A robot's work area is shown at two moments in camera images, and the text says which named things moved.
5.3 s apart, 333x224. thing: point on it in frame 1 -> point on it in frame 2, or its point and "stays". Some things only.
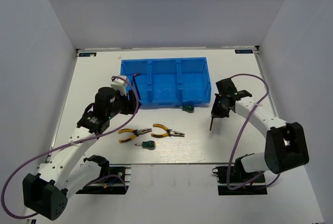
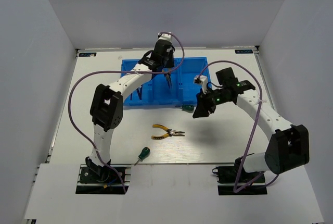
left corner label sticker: [87, 54] stays
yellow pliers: [169, 133] stays
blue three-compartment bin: [172, 81] stays
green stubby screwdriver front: [149, 144] -> [144, 153]
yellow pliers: [136, 133] -> [168, 78]
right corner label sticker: [244, 51] stays
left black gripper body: [120, 101] -> [168, 61]
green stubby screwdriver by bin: [187, 108] stays
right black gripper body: [218, 108] -> [215, 98]
